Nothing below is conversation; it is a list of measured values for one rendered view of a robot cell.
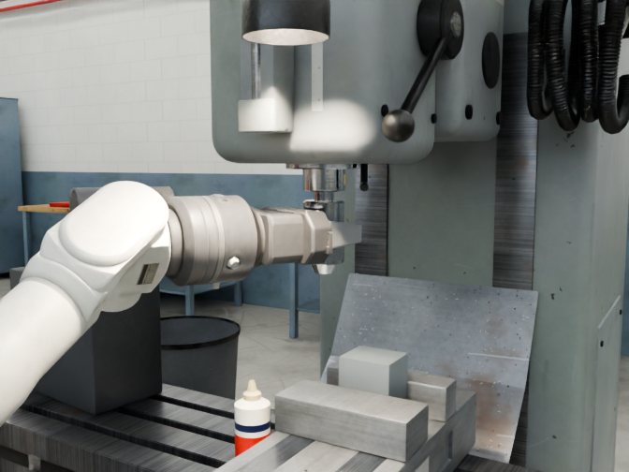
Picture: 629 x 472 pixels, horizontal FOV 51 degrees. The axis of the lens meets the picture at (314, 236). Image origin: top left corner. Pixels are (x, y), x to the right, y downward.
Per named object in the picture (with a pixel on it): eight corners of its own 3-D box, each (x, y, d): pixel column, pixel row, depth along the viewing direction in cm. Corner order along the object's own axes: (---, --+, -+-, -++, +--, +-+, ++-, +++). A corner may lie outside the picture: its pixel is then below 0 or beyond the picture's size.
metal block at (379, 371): (388, 420, 69) (388, 364, 69) (338, 409, 72) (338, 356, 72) (407, 405, 74) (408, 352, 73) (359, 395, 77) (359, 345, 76)
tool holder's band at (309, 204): (347, 208, 76) (347, 199, 76) (341, 211, 71) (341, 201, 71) (307, 207, 77) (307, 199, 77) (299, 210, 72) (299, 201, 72)
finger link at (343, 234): (357, 246, 74) (311, 250, 71) (358, 218, 74) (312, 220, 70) (366, 248, 73) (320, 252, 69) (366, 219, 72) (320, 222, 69)
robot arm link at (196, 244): (229, 243, 61) (106, 252, 54) (197, 312, 68) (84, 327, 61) (192, 159, 67) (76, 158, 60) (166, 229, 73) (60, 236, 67)
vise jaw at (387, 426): (405, 464, 62) (406, 422, 62) (273, 431, 70) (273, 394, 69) (429, 440, 67) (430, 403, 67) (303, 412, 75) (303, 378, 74)
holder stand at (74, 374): (94, 416, 92) (89, 274, 89) (13, 384, 105) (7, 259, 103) (163, 392, 101) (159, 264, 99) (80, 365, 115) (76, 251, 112)
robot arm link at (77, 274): (183, 203, 60) (93, 291, 50) (160, 266, 66) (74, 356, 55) (124, 166, 60) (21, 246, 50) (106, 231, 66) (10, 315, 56)
